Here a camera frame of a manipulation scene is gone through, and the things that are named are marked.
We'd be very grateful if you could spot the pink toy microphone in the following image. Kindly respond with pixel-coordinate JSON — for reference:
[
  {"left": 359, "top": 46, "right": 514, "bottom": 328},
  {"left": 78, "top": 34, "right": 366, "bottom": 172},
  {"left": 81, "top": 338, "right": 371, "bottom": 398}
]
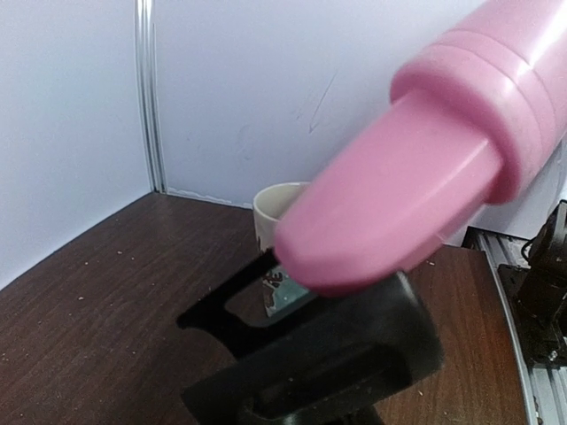
[{"left": 274, "top": 1, "right": 566, "bottom": 295}]

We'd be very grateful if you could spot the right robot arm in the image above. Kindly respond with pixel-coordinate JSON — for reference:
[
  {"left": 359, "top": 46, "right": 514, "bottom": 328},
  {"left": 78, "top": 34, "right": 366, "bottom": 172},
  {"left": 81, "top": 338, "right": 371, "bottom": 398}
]
[{"left": 498, "top": 200, "right": 566, "bottom": 368}]

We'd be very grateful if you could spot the front aluminium rail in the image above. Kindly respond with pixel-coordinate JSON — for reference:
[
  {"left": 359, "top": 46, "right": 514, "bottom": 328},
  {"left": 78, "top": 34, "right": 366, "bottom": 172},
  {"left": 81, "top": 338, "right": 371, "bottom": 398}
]
[{"left": 462, "top": 227, "right": 566, "bottom": 424}]

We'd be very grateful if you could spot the right aluminium frame post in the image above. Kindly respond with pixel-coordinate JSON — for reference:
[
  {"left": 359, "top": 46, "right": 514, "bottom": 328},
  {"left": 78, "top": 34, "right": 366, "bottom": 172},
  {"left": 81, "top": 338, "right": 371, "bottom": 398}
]
[{"left": 134, "top": 0, "right": 167, "bottom": 194}]

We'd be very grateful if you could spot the floral ceramic mug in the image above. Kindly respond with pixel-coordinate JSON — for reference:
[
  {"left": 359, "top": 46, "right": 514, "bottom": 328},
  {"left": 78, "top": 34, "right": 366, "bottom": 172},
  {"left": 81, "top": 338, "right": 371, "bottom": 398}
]
[{"left": 252, "top": 182, "right": 308, "bottom": 317}]

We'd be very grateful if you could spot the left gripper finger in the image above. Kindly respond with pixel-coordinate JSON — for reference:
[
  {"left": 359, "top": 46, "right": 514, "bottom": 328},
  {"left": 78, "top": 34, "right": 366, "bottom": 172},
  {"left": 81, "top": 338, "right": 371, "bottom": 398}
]
[{"left": 176, "top": 251, "right": 443, "bottom": 424}]

